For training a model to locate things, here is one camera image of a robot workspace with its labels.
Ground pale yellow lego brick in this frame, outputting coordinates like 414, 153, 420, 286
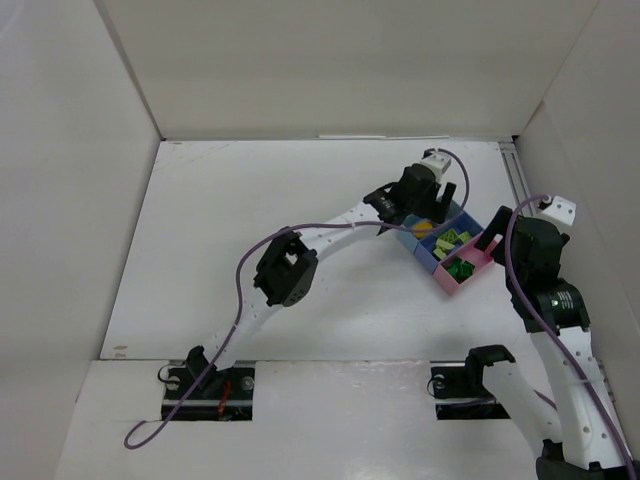
458, 232, 472, 243

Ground small green lego brick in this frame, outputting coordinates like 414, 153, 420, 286
456, 261, 475, 283

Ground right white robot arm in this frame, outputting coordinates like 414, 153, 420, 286
465, 196, 639, 479

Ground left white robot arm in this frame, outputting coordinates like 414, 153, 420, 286
185, 161, 456, 391

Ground orange oval lego piece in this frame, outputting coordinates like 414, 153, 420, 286
411, 221, 434, 239

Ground blue container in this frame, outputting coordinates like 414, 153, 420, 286
396, 202, 465, 253

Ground pink container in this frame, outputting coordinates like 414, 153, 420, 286
433, 237, 498, 295

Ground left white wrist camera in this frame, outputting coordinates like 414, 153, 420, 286
420, 149, 452, 182

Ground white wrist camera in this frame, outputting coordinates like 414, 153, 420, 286
536, 196, 577, 231
420, 149, 452, 182

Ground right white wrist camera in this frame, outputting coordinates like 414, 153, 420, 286
536, 196, 577, 231

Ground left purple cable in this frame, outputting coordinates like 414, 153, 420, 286
123, 147, 472, 449

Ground purple cable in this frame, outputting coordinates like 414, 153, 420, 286
503, 193, 632, 480
123, 147, 472, 449

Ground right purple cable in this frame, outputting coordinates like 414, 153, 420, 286
503, 193, 632, 480

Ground aluminium rail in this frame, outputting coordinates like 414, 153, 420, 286
498, 141, 530, 203

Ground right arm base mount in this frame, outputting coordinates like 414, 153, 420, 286
427, 361, 509, 421

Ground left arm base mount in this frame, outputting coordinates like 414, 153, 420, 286
157, 362, 256, 422

